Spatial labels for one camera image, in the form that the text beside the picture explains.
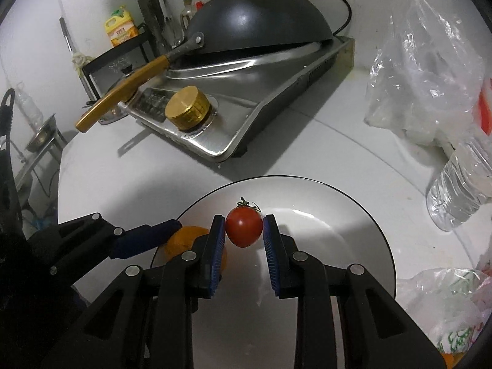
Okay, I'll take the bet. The orange mandarin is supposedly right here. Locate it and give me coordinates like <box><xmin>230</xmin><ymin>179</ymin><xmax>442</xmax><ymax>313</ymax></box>
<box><xmin>164</xmin><ymin>226</ymin><xmax>209</xmax><ymax>261</ymax></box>

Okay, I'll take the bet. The small red tomato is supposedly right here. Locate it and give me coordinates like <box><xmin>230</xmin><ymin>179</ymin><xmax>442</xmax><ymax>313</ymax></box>
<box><xmin>225</xmin><ymin>197</ymin><xmax>264</xmax><ymax>248</ymax></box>

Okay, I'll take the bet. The white plate black rim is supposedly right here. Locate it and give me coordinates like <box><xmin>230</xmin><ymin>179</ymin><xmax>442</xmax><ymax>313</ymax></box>
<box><xmin>153</xmin><ymin>176</ymin><xmax>396</xmax><ymax>368</ymax></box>

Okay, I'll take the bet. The metal bowl on stand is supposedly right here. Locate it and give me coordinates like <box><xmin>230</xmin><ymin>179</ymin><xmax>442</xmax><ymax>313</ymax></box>
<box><xmin>26</xmin><ymin>114</ymin><xmax>63</xmax><ymax>153</ymax></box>

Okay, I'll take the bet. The gold stove knob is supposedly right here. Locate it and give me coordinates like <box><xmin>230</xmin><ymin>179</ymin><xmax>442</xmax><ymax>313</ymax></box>
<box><xmin>164</xmin><ymin>86</ymin><xmax>211</xmax><ymax>131</ymax></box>

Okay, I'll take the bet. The stainless steel gas stove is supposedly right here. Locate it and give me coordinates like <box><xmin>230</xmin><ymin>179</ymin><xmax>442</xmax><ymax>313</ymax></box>
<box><xmin>119</xmin><ymin>37</ymin><xmax>355</xmax><ymax>162</ymax></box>

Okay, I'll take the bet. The printed plastic shopping bag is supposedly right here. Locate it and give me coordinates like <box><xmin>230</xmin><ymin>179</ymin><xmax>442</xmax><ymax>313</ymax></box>
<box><xmin>396</xmin><ymin>256</ymin><xmax>491</xmax><ymax>368</ymax></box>

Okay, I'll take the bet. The black metal rack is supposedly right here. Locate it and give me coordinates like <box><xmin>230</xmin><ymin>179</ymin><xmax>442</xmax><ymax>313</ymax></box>
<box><xmin>82</xmin><ymin>32</ymin><xmax>155</xmax><ymax>101</ymax></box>

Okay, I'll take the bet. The clear plastic water bottle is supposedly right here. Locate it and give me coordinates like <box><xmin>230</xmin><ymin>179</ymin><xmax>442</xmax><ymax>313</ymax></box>
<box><xmin>426</xmin><ymin>128</ymin><xmax>491</xmax><ymax>232</ymax></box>

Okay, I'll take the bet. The yellow oil bottle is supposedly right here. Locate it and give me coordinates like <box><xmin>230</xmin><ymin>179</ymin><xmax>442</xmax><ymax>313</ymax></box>
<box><xmin>104</xmin><ymin>6</ymin><xmax>139</xmax><ymax>47</ymax></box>

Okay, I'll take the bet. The clear plastic bag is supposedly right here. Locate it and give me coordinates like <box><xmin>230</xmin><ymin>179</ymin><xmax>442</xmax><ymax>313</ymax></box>
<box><xmin>364</xmin><ymin>0</ymin><xmax>491</xmax><ymax>153</ymax></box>

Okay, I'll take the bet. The black wok gold handle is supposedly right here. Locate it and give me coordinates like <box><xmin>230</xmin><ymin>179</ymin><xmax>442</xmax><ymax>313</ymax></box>
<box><xmin>74</xmin><ymin>0</ymin><xmax>335</xmax><ymax>134</ymax></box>

